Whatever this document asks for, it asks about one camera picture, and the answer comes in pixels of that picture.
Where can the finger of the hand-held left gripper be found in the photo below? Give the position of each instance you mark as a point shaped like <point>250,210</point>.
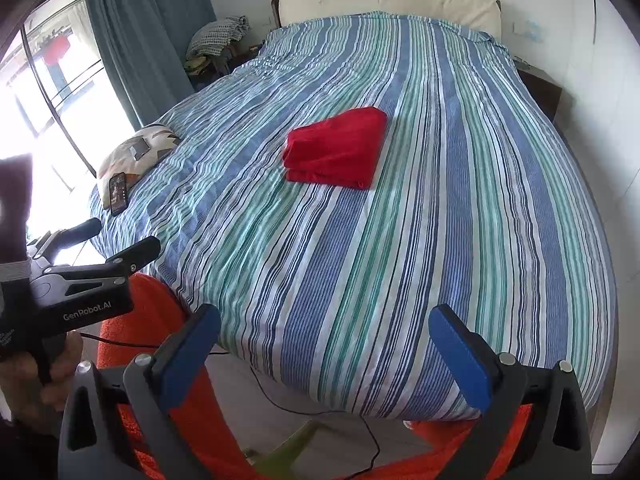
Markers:
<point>75,232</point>
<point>135,255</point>

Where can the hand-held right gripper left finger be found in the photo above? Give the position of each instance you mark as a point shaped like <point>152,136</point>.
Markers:
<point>192,355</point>

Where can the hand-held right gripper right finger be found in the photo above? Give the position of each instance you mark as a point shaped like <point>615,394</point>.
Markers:
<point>460,355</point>

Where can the red sweater with white print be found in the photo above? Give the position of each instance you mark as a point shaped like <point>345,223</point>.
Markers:
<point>335,145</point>

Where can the person's left hand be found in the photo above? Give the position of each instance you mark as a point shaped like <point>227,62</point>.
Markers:
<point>67,370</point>

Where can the black smartphone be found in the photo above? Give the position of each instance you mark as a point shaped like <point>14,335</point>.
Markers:
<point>118,194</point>

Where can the person's orange pants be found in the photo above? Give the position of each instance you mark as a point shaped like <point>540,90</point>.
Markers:
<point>200,435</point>

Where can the patterned pillow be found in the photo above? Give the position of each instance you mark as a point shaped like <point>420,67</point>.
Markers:
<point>145,147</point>

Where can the glass balcony door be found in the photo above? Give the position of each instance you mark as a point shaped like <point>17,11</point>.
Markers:
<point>75,110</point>

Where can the bed with striped duvet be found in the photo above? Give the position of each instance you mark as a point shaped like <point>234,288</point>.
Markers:
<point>400,235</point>

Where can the green plastic stool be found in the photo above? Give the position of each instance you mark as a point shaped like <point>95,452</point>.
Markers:
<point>287,452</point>

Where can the green cloth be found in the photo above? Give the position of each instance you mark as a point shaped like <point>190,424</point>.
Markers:
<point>196,64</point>

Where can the teal curtain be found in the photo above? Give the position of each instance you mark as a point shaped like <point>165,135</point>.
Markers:
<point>145,35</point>

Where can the checkered cloth pile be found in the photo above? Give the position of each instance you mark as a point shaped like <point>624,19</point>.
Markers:
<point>215,35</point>

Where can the dark wooden nightstand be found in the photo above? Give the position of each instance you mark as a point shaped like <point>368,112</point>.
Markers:
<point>542,90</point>

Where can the white wall socket panel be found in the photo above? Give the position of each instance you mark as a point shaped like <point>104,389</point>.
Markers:
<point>525,28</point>

